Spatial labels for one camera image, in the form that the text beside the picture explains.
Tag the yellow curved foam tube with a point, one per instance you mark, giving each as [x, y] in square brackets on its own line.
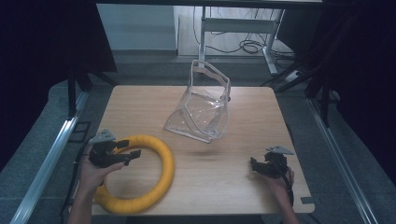
[162, 174]

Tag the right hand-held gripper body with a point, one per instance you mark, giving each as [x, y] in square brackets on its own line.
[275, 163]

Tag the dark curtain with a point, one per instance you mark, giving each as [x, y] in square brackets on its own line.
[40, 62]
[358, 77]

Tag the person's left hand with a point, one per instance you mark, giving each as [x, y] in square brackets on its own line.
[95, 175]

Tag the black metal stand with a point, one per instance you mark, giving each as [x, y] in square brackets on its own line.
[73, 90]
[323, 93]

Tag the white metal desk frame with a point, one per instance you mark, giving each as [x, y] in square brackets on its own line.
[239, 28]

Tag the aluminium rail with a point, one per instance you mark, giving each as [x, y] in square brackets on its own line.
[341, 158]
[46, 165]

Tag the white power strip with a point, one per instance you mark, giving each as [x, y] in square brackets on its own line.
[292, 75]

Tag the clear plastic bag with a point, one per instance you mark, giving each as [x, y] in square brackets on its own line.
[202, 109]

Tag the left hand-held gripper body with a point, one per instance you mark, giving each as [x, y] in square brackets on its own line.
[101, 149]

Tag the person's right hand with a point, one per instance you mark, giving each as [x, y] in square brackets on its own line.
[281, 183]

